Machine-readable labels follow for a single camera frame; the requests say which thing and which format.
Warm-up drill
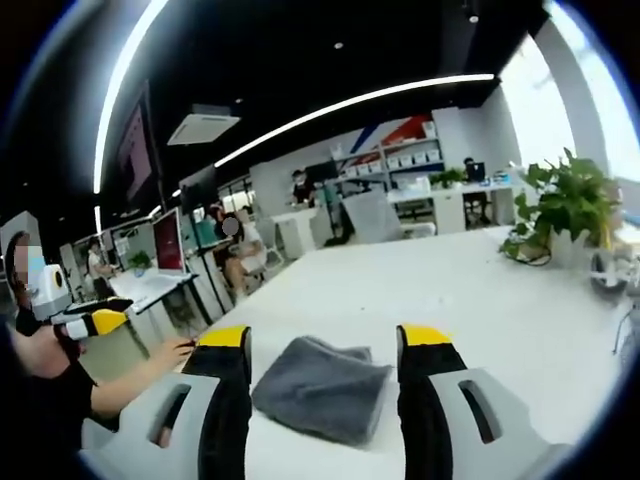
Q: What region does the grey towel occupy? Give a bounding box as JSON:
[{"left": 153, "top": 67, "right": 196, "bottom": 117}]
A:
[{"left": 251, "top": 335, "right": 395, "bottom": 448}]

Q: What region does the person's left hand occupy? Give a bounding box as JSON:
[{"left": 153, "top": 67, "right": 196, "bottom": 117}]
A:
[{"left": 11, "top": 328, "right": 77, "bottom": 377}]

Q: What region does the white office desk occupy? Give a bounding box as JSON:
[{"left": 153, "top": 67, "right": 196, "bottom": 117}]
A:
[{"left": 108, "top": 269, "right": 200, "bottom": 314}]

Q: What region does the small green desk plant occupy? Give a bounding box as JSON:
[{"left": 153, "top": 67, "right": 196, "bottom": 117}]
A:
[{"left": 127, "top": 250, "right": 152, "bottom": 275}]

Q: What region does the red screen monitor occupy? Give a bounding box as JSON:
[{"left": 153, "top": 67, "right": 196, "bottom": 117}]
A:
[{"left": 151, "top": 206, "right": 187, "bottom": 276}]

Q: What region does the black monitor on stand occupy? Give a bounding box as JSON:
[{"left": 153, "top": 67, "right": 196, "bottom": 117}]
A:
[{"left": 178, "top": 166, "right": 218, "bottom": 214}]

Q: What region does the large hanging dark screen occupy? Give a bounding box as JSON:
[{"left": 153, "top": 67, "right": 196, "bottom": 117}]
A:
[{"left": 115, "top": 82, "right": 156, "bottom": 204}]

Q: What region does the white cabinet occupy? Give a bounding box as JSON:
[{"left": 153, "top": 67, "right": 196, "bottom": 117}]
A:
[{"left": 271, "top": 209, "right": 320, "bottom": 252}]

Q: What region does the ceiling air conditioner unit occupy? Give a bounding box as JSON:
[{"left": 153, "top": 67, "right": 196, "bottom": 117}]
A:
[{"left": 166, "top": 103, "right": 242, "bottom": 147}]

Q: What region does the long ceiling light strip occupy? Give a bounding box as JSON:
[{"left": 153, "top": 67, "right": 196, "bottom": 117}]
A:
[
  {"left": 92, "top": 0, "right": 172, "bottom": 197},
  {"left": 213, "top": 73, "right": 496, "bottom": 169}
]

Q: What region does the white plant pot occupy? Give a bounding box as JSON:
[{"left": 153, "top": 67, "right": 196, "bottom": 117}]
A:
[{"left": 548, "top": 228, "right": 592, "bottom": 270}]

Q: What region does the white and black device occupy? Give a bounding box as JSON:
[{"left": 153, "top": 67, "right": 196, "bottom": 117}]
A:
[{"left": 588, "top": 248, "right": 634, "bottom": 302}]

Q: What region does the black chair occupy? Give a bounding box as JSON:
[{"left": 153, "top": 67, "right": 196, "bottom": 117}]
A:
[{"left": 462, "top": 191, "right": 495, "bottom": 230}]

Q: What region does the white counter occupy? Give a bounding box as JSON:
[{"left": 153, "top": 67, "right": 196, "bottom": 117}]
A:
[{"left": 387, "top": 180, "right": 524, "bottom": 237}]

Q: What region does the tilted grey panel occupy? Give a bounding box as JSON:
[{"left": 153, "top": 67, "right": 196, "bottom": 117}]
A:
[{"left": 341, "top": 191, "right": 404, "bottom": 242}]

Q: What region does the green plant on counter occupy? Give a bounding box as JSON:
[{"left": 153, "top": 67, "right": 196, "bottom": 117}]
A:
[{"left": 428, "top": 167, "right": 467, "bottom": 191}]

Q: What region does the green potted plant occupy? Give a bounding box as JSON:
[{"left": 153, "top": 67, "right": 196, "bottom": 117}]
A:
[{"left": 498, "top": 147, "right": 623, "bottom": 267}]

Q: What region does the shelf with white boxes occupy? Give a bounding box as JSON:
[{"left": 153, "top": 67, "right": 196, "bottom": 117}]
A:
[{"left": 329, "top": 118, "right": 446, "bottom": 192}]

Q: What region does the thin grey cable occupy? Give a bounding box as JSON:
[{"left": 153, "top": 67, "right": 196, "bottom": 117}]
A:
[{"left": 611, "top": 308, "right": 635, "bottom": 357}]

